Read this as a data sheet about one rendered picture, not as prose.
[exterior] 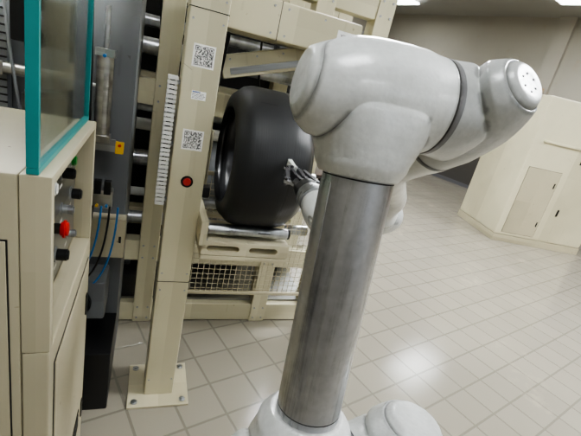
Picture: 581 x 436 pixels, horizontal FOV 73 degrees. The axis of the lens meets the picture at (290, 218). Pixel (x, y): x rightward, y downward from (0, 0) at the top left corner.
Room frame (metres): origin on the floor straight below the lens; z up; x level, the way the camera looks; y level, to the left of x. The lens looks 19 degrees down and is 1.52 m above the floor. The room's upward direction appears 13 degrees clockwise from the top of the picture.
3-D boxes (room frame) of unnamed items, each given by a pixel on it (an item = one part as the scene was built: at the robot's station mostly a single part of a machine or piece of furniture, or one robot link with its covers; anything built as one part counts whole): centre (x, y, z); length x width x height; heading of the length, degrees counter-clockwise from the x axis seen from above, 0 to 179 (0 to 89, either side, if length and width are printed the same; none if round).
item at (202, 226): (1.53, 0.37, 0.90); 0.40 x 0.03 x 0.10; 22
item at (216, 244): (1.46, 0.16, 0.83); 0.36 x 0.09 x 0.06; 112
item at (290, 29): (1.92, 0.21, 1.71); 0.61 x 0.25 x 0.15; 112
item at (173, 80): (1.42, 0.51, 1.19); 0.05 x 0.04 x 0.48; 22
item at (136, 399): (1.48, 0.44, 0.01); 0.27 x 0.27 x 0.02; 22
